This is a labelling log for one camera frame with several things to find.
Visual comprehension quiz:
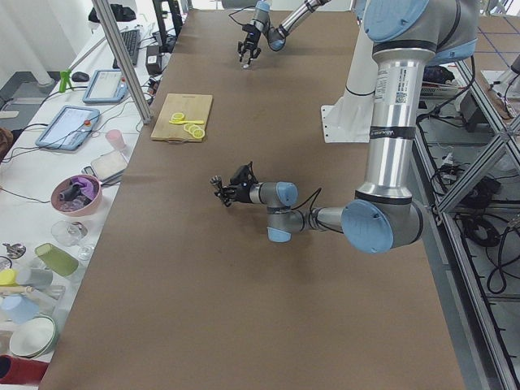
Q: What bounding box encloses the white metal base plate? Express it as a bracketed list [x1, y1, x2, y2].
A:
[321, 1, 378, 143]

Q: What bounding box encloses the lemon slice row lower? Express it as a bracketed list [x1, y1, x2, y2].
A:
[192, 129, 205, 139]

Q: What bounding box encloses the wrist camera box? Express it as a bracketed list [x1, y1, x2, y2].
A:
[230, 162, 258, 186]

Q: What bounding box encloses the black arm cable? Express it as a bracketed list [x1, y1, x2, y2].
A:
[292, 186, 346, 233]
[227, 3, 257, 32]

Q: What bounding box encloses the green cup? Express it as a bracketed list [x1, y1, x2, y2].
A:
[34, 243, 79, 277]

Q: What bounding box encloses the purple cloth in bowl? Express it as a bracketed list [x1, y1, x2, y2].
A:
[58, 175, 100, 205]

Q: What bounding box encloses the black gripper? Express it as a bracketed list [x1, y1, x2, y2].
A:
[211, 180, 260, 207]
[237, 24, 261, 65]

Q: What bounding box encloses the wooden cutting board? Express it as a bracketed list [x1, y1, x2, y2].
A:
[150, 93, 213, 142]

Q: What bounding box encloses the lemon slice on knife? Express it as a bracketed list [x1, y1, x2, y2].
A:
[170, 112, 185, 123]

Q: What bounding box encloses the aluminium frame post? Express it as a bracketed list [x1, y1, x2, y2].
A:
[92, 0, 152, 124]

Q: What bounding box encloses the aluminium side frame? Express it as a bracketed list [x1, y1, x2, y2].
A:
[409, 0, 520, 390]

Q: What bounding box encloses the pink bowl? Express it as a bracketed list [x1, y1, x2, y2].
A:
[50, 174, 102, 217]

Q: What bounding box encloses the yellow small cup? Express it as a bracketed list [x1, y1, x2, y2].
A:
[0, 268, 18, 287]

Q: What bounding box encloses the yellow plastic knife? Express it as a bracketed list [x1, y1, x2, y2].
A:
[168, 120, 206, 125]

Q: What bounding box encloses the black computer mouse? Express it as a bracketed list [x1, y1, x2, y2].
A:
[71, 71, 89, 82]

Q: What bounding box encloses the pink cup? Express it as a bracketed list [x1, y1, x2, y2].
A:
[106, 129, 126, 152]

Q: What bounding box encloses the clear wine glass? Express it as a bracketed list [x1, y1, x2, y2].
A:
[50, 220, 95, 262]

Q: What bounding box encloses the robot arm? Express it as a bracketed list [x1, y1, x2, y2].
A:
[237, 0, 328, 68]
[211, 1, 479, 254]

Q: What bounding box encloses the grey cup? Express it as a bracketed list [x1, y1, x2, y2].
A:
[15, 268, 53, 288]

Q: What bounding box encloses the black keyboard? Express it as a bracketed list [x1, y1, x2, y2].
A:
[120, 28, 141, 66]

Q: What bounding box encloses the far blue teach pendant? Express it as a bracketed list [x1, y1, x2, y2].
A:
[82, 69, 128, 105]

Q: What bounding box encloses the light blue cup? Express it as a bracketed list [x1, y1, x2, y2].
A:
[1, 294, 40, 324]

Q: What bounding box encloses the blue teach pendant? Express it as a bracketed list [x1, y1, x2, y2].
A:
[82, 69, 128, 105]
[35, 106, 101, 152]

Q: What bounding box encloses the lemon slice row middle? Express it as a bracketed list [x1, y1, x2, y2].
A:
[188, 126, 202, 137]

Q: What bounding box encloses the near blue teach pendant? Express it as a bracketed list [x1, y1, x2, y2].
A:
[35, 106, 101, 152]

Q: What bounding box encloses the green plastic clamp tool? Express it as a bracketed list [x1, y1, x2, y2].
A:
[58, 69, 73, 93]

